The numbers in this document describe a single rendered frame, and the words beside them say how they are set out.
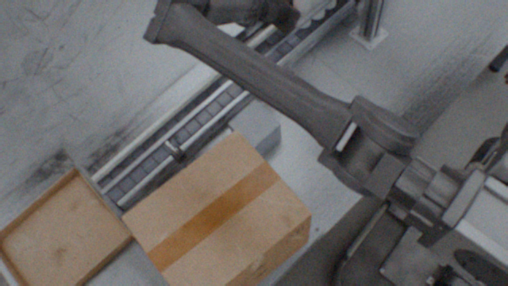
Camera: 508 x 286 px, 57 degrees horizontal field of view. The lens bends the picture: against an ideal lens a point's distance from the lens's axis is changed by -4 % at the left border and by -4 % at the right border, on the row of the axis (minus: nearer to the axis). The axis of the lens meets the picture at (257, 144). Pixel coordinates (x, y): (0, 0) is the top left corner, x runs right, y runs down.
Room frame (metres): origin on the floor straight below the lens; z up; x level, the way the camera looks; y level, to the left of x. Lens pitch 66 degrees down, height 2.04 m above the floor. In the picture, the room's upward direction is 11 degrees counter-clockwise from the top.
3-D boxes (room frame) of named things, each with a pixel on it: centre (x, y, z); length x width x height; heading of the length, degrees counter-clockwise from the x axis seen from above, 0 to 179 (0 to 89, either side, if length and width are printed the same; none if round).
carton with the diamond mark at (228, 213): (0.27, 0.11, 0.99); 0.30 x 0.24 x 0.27; 119
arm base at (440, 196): (0.15, -0.20, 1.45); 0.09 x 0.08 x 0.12; 131
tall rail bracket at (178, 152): (0.50, 0.21, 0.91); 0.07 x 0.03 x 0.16; 34
